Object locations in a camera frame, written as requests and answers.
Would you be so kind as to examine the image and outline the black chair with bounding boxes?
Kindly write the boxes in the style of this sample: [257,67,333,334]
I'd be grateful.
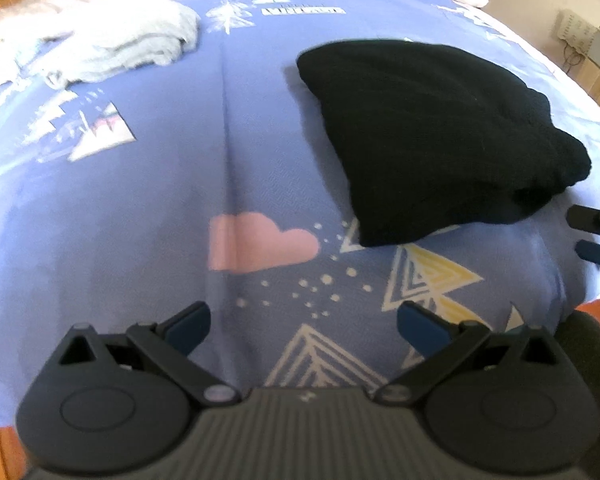
[555,310,600,466]

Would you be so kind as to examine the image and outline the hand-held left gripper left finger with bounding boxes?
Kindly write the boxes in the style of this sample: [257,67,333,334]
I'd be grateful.
[50,301,242,407]

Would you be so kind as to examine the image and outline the black pants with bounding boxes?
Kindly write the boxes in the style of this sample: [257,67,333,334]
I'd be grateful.
[296,40,593,248]

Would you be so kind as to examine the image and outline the blue printed bed sheet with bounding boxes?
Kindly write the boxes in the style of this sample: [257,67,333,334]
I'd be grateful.
[0,0,600,426]

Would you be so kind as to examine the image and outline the light grey garment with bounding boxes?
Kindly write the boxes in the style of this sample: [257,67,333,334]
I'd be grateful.
[0,0,202,92]

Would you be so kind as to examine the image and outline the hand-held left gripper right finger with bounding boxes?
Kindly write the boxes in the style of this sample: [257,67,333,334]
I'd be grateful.
[377,301,562,406]

